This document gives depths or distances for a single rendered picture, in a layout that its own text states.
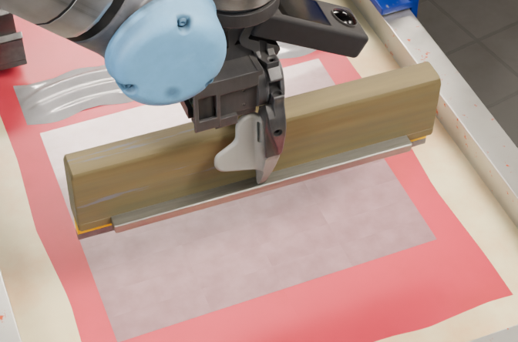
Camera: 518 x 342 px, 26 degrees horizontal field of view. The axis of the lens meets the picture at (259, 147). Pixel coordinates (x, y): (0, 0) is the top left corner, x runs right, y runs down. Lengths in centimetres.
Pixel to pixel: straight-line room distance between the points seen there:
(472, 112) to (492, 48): 163
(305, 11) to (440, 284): 33
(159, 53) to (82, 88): 64
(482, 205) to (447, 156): 8
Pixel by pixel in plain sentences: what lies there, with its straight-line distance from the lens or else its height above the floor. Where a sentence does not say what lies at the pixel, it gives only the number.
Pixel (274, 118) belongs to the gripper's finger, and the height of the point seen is 118.
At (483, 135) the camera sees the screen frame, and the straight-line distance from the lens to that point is 123.
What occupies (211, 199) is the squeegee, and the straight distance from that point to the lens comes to 102.
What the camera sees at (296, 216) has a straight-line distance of 117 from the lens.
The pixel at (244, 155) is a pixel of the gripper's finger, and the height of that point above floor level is 113.
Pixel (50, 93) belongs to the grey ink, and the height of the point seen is 96.
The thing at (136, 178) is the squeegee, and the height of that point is 112.
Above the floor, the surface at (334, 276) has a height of 96.
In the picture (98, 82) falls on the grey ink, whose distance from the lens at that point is 132.
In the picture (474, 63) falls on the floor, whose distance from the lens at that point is 282.
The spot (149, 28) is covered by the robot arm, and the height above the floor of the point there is 142.
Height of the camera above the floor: 185
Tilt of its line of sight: 46 degrees down
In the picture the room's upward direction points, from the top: straight up
